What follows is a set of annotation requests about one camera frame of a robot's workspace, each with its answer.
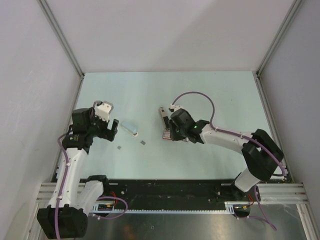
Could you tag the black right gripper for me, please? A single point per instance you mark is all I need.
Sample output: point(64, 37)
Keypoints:
point(173, 136)

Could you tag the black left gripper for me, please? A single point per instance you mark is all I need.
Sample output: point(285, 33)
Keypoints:
point(108, 134)

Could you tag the red white staple box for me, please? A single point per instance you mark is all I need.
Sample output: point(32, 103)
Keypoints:
point(166, 136)

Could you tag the beige and black stapler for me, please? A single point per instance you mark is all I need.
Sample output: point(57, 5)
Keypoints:
point(165, 118)

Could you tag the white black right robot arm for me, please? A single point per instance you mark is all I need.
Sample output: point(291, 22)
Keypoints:
point(261, 154)

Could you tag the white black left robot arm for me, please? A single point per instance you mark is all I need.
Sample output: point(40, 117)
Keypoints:
point(66, 215)

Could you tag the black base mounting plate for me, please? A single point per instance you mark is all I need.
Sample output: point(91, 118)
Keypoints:
point(217, 189)

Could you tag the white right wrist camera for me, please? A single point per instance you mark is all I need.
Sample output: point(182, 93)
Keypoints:
point(173, 108)

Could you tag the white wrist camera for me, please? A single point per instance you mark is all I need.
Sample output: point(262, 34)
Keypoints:
point(102, 110)
point(173, 108)

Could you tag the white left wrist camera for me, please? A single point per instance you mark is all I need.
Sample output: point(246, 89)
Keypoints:
point(102, 110)

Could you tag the grey slotted cable duct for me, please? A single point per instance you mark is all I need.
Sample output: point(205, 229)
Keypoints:
point(228, 208)

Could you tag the aluminium frame rail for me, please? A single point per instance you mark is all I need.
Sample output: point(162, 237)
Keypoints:
point(270, 193)

